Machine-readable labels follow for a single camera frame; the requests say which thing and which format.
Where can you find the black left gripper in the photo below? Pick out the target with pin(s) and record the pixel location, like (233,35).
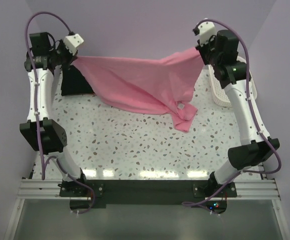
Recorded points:
(71,57)

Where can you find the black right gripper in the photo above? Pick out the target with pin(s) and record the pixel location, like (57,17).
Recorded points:
(201,49)

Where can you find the pink t shirt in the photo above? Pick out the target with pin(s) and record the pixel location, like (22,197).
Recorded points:
(147,86)

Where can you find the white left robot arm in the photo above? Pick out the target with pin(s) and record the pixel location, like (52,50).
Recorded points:
(40,130)

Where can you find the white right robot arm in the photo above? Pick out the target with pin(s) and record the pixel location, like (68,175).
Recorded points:
(257,145)

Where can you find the folded black t shirt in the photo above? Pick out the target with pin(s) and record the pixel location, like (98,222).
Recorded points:
(74,83)

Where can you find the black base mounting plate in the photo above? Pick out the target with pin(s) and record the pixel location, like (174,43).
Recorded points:
(101,193)

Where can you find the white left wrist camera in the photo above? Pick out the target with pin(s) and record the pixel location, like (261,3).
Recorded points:
(72,43)

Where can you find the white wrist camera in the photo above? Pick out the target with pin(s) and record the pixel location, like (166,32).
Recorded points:
(205,30)
(72,43)

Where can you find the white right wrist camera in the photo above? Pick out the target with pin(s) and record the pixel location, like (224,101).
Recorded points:
(205,30)

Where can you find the aluminium frame rail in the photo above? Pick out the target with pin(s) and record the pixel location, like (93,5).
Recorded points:
(156,207)

